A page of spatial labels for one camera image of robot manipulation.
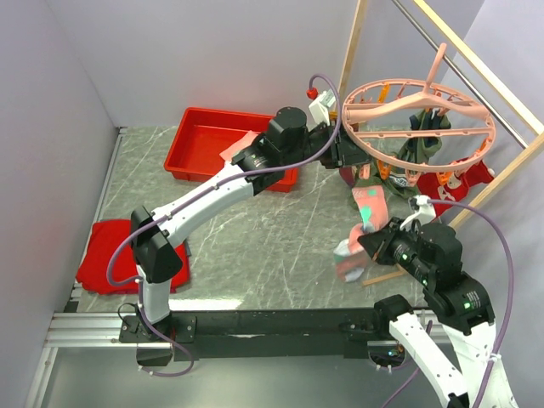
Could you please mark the red plastic bin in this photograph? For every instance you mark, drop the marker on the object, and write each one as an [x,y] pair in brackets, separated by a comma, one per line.
[202,135]

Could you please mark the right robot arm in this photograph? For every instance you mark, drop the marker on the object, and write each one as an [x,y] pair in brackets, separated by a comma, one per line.
[432,255]

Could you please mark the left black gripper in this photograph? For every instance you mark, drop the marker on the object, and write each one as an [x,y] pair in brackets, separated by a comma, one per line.
[346,152]

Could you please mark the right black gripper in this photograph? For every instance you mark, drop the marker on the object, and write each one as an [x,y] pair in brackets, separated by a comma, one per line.
[376,242]

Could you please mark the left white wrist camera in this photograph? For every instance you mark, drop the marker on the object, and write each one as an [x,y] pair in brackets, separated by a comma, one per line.
[320,105]

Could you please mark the maroon sock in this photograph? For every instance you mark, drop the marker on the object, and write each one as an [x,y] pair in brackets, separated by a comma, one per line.
[346,174]

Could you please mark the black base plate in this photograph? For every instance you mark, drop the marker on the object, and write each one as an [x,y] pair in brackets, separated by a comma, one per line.
[350,333]

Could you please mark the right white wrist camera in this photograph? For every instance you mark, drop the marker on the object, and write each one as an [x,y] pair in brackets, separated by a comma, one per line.
[422,211]

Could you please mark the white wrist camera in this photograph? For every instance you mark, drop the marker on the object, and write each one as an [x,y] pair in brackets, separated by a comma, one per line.
[320,105]
[422,211]

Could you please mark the pink round sock hanger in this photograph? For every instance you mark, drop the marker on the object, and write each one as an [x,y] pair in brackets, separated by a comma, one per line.
[440,112]

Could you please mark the metal hanging rod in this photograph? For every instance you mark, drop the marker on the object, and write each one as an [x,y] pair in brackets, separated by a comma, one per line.
[460,74]

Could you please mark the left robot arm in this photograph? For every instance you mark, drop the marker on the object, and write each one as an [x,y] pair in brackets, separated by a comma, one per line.
[247,171]

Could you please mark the red folded cloth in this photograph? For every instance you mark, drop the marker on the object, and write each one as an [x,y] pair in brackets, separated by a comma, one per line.
[105,238]

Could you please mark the olive green sock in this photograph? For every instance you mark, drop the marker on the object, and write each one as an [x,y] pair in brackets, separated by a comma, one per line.
[395,188]

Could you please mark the red hanging sock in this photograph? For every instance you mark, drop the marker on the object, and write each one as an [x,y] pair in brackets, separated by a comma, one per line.
[454,186]

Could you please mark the pink patterned sock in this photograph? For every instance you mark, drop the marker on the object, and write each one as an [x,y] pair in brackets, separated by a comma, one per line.
[350,258]
[238,146]

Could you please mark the wooden drying rack frame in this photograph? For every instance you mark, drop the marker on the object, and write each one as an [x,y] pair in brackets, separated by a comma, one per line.
[523,159]

